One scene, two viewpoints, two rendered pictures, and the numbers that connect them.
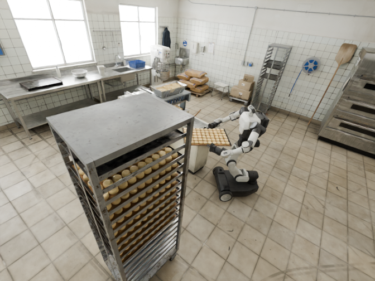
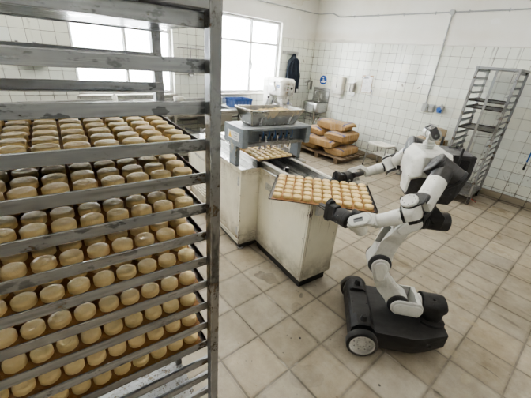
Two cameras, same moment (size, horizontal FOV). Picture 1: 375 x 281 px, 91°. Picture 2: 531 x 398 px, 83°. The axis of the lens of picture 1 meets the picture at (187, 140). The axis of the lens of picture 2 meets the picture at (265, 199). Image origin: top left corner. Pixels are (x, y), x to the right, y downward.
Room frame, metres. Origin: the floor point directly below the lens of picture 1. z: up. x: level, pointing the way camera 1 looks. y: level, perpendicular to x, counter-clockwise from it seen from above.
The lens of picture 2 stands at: (0.33, -0.33, 1.71)
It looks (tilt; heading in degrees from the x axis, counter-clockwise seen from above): 25 degrees down; 15
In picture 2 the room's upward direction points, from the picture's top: 5 degrees clockwise
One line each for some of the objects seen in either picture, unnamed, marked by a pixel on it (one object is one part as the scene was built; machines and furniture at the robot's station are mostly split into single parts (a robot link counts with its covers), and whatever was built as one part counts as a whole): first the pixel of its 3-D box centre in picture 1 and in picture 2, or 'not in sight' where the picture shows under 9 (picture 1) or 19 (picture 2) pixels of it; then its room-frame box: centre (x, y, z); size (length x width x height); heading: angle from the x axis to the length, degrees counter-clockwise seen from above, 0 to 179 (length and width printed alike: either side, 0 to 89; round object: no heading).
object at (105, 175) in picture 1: (148, 152); (47, 57); (0.78, 0.21, 1.68); 0.64 x 0.03 x 0.03; 140
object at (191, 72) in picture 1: (195, 73); (335, 124); (6.47, -0.03, 0.62); 0.72 x 0.42 x 0.17; 63
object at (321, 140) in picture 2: (189, 83); (323, 140); (6.30, 0.14, 0.32); 0.72 x 0.42 x 0.17; 61
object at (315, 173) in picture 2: (171, 106); (272, 151); (3.13, 0.37, 0.87); 2.01 x 0.03 x 0.07; 50
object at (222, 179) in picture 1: (237, 179); (394, 308); (2.12, -0.87, 0.19); 0.64 x 0.52 x 0.33; 97
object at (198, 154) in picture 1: (187, 143); (294, 219); (2.62, -0.01, 0.45); 0.70 x 0.34 x 0.90; 50
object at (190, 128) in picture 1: (182, 203); (212, 304); (1.00, -0.01, 0.97); 0.03 x 0.03 x 1.70; 50
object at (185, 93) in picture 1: (169, 103); (267, 141); (2.94, 0.38, 1.01); 0.72 x 0.33 x 0.34; 140
